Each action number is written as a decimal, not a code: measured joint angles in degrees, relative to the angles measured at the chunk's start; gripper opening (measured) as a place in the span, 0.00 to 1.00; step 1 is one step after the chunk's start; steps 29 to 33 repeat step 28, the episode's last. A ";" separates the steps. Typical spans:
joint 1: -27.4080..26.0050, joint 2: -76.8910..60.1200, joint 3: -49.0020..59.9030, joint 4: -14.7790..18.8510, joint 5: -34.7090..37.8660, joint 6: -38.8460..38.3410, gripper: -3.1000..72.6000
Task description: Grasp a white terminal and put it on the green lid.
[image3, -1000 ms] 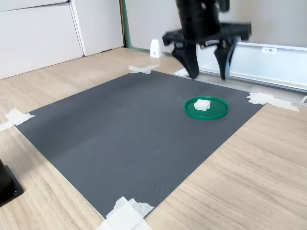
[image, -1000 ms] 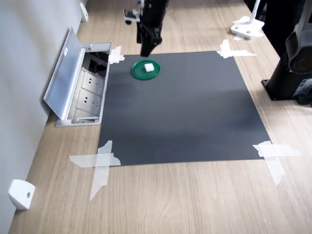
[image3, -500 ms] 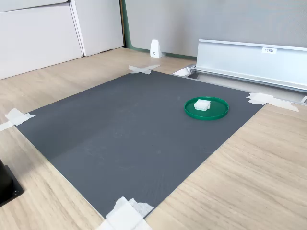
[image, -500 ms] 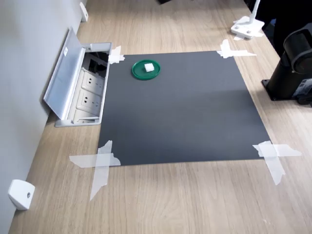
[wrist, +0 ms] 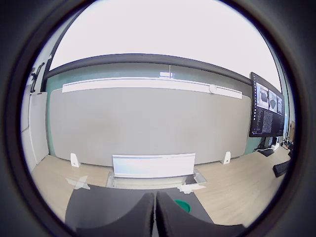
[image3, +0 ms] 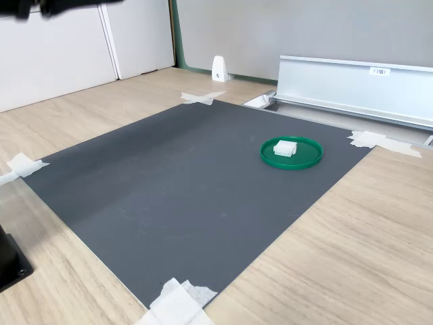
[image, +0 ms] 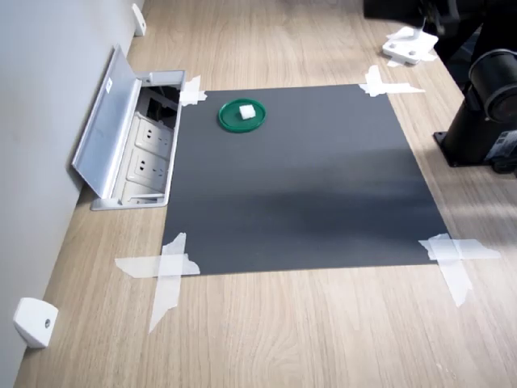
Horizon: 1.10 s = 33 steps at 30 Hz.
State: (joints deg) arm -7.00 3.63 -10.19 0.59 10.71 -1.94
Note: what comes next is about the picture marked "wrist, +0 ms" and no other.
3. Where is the white cabinet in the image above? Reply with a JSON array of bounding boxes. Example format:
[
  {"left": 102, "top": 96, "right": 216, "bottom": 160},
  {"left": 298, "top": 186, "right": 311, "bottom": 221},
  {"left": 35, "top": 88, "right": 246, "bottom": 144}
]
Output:
[{"left": 21, "top": 91, "right": 49, "bottom": 171}]

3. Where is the dark grey mat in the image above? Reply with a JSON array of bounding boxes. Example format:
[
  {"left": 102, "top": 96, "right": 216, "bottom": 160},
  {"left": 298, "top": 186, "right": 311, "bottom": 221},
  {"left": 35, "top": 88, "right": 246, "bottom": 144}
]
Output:
[{"left": 64, "top": 184, "right": 213, "bottom": 229}]

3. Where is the long white light bar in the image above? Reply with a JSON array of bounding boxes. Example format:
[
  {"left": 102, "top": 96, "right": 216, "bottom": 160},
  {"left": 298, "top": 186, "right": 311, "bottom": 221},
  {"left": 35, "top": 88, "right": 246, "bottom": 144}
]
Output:
[{"left": 61, "top": 76, "right": 243, "bottom": 100}]

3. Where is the black computer monitor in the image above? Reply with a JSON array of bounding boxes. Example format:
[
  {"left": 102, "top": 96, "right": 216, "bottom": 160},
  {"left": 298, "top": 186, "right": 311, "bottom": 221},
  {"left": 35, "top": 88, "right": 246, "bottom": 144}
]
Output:
[{"left": 248, "top": 71, "right": 285, "bottom": 157}]

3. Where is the round green lid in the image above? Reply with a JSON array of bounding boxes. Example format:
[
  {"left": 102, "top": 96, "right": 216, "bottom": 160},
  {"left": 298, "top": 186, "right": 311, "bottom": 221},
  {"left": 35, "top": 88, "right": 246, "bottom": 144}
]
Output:
[{"left": 173, "top": 198, "right": 192, "bottom": 214}]

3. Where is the silver cable duct with sockets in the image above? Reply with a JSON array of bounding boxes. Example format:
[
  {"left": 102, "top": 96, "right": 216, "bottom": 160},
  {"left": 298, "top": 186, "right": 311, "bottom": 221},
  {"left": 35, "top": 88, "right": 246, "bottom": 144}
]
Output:
[{"left": 105, "top": 152, "right": 208, "bottom": 190}]

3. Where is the black keyboard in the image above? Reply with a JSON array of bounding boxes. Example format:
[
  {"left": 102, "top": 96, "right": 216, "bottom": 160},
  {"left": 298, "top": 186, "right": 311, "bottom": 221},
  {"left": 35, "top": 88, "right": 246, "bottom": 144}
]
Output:
[{"left": 272, "top": 160, "right": 291, "bottom": 177}]

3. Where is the grey desk partition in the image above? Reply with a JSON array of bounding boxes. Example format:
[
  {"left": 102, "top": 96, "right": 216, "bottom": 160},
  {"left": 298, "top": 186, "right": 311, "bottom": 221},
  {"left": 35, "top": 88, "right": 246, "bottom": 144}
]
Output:
[{"left": 46, "top": 81, "right": 256, "bottom": 166}]

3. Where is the white partition bracket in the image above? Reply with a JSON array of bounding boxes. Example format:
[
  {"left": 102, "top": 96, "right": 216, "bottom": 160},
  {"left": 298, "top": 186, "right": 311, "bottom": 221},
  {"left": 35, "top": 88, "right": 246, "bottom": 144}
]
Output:
[
  {"left": 221, "top": 151, "right": 232, "bottom": 165},
  {"left": 70, "top": 153, "right": 80, "bottom": 168}
]

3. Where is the white tape strip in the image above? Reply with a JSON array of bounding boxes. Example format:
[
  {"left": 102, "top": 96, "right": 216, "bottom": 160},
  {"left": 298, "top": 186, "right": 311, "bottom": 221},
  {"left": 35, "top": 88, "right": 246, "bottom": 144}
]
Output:
[
  {"left": 177, "top": 184, "right": 206, "bottom": 195},
  {"left": 73, "top": 175, "right": 89, "bottom": 191},
  {"left": 65, "top": 176, "right": 91, "bottom": 191}
]

